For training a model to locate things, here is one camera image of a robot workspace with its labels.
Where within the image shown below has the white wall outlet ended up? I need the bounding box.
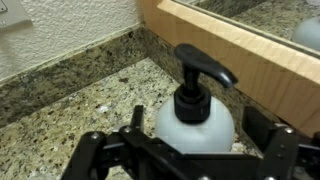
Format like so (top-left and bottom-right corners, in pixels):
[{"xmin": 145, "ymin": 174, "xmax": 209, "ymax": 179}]
[{"xmin": 0, "ymin": 0, "xmax": 35, "ymax": 32}]

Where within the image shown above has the green label hand soap bottle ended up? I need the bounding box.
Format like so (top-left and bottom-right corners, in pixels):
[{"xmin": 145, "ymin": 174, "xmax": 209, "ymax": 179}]
[{"xmin": 154, "ymin": 43, "xmax": 240, "ymax": 155}]

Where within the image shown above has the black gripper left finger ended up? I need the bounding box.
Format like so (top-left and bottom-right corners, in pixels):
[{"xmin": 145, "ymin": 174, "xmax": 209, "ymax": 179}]
[{"xmin": 61, "ymin": 104, "xmax": 158, "ymax": 180}]

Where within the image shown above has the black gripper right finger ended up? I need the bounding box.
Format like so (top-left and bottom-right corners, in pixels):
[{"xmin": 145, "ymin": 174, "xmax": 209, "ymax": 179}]
[{"xmin": 241, "ymin": 105, "xmax": 320, "ymax": 180}]

